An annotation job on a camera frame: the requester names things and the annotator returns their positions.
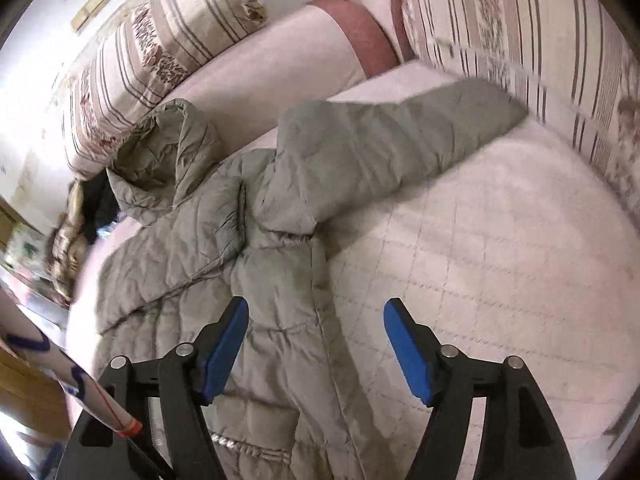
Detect olive green quilted hooded jacket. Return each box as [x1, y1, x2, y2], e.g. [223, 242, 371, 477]
[93, 79, 527, 479]

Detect black clothing pile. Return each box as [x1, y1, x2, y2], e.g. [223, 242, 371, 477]
[81, 170, 119, 245]

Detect white sleeve with blue pattern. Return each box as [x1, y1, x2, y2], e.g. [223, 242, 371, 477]
[1, 289, 142, 438]

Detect beige brown patterned blanket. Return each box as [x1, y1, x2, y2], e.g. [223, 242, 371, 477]
[46, 180, 88, 304]

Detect floral green white pillow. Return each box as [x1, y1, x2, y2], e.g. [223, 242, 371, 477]
[4, 223, 47, 272]

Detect striped floral folded quilt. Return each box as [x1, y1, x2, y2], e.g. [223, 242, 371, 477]
[63, 0, 267, 180]

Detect pink folded blanket roll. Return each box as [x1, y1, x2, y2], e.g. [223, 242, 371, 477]
[165, 0, 398, 156]

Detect striped floral quilt right side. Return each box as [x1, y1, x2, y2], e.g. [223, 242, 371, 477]
[394, 0, 639, 216]

